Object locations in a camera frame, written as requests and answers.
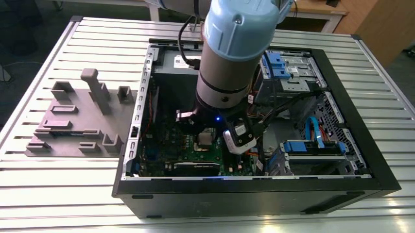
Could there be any green motherboard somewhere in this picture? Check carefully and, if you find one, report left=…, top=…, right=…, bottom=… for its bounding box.
left=139, top=114, right=256, bottom=177

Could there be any wrist camera on printed mount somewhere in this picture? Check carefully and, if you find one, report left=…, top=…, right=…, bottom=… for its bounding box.
left=176, top=109, right=196, bottom=125

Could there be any wooden desk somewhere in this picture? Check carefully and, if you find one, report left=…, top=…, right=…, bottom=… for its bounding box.
left=291, top=0, right=350, bottom=34

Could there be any black wire bundle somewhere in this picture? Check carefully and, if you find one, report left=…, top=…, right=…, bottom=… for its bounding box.
left=255, top=91, right=324, bottom=129

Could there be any wooden cabinet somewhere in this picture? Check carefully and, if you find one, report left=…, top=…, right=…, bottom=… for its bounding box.
left=334, top=0, right=415, bottom=70

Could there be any grey printed parts rack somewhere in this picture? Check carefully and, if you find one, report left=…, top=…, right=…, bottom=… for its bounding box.
left=24, top=68, right=139, bottom=158

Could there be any blue plastic disk carrier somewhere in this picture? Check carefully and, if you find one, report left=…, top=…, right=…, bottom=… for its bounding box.
left=271, top=66, right=291, bottom=80
left=264, top=53, right=287, bottom=69

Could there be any hard disk in blue carrier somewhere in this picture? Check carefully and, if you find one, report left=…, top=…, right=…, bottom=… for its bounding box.
left=280, top=140, right=347, bottom=156

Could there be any grey power supply unit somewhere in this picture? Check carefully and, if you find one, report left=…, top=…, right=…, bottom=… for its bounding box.
left=152, top=51, right=204, bottom=115

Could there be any metal disk bay cage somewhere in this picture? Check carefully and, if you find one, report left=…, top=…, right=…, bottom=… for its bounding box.
left=264, top=145, right=373, bottom=177

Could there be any black graphics card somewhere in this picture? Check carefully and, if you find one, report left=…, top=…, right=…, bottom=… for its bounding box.
left=164, top=161, right=222, bottom=177

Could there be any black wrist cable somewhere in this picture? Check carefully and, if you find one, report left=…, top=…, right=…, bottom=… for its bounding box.
left=178, top=16, right=202, bottom=71

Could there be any metal drive bay cage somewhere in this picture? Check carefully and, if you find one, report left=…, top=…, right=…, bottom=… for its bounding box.
left=254, top=50, right=327, bottom=105

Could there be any white-framed desk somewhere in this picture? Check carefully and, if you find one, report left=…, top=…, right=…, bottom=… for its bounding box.
left=51, top=0, right=208, bottom=22

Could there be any CPU socket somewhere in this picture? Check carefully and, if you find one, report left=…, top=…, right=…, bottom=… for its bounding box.
left=194, top=142, right=215, bottom=153

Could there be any blue data wire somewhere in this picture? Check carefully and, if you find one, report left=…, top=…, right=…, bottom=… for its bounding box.
left=304, top=116, right=326, bottom=149

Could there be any black PC case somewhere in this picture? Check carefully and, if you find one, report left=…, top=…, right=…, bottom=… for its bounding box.
left=112, top=37, right=402, bottom=219

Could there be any CPU with silver top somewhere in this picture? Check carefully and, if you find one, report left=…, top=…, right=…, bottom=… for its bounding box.
left=198, top=128, right=215, bottom=146

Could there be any coloured power wire bundle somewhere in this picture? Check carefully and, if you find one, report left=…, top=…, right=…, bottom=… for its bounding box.
left=246, top=106, right=266, bottom=119

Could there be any RAM stick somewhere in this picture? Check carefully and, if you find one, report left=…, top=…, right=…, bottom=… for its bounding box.
left=51, top=131, right=98, bottom=137

